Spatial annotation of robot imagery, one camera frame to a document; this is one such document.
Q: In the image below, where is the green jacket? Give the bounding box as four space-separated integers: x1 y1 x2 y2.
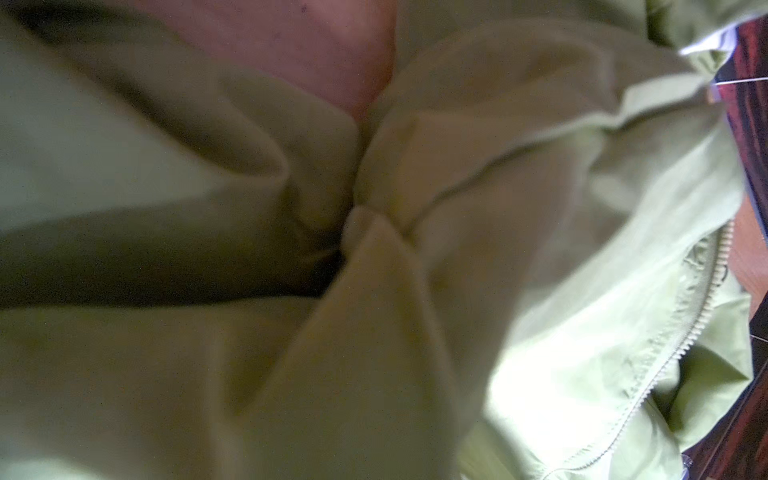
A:
1 1 767 479

